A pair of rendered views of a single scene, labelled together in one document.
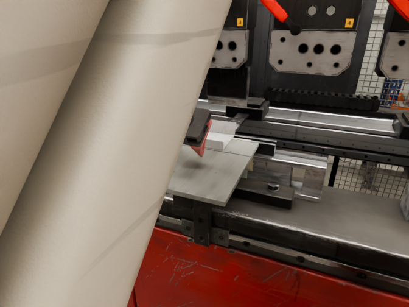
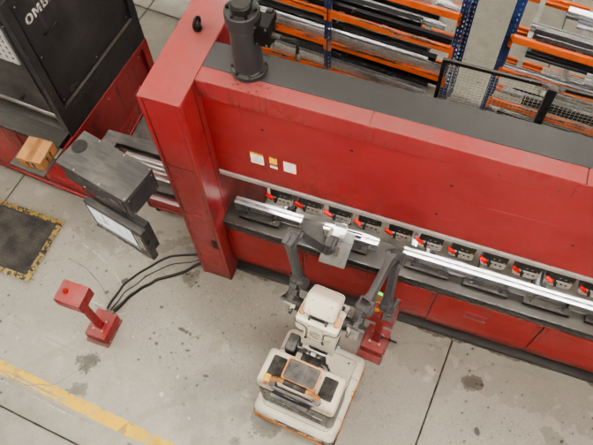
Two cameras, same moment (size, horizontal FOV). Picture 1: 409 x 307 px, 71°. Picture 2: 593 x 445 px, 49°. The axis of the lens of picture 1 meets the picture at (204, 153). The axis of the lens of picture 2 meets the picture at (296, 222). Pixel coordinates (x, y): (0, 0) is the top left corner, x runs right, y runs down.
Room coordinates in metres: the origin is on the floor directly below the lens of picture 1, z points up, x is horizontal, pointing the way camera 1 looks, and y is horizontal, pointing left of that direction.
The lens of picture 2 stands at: (-1.33, 0.23, 4.98)
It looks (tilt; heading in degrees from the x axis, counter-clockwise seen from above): 62 degrees down; 1
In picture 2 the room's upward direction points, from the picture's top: 4 degrees counter-clockwise
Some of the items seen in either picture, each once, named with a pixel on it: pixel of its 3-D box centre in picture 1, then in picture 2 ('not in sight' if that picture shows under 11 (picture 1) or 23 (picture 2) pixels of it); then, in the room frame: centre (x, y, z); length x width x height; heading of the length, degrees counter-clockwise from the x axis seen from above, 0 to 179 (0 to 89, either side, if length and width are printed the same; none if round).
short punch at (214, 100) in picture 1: (227, 86); not in sight; (0.68, -0.06, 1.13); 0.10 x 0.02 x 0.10; 68
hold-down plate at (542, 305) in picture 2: not in sight; (545, 305); (0.10, -1.34, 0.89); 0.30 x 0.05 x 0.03; 68
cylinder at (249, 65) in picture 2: not in sight; (260, 35); (1.00, 0.39, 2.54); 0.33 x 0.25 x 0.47; 68
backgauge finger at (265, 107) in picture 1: (241, 113); not in sight; (0.83, -0.11, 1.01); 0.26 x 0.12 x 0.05; 158
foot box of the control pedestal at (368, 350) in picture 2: not in sight; (374, 343); (0.16, -0.28, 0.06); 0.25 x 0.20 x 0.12; 153
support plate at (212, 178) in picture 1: (204, 161); (336, 248); (0.54, 0.00, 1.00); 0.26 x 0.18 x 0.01; 158
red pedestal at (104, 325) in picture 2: not in sight; (88, 312); (0.39, 1.84, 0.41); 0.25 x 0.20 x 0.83; 158
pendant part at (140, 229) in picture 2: not in sight; (124, 224); (0.58, 1.32, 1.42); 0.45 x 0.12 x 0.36; 55
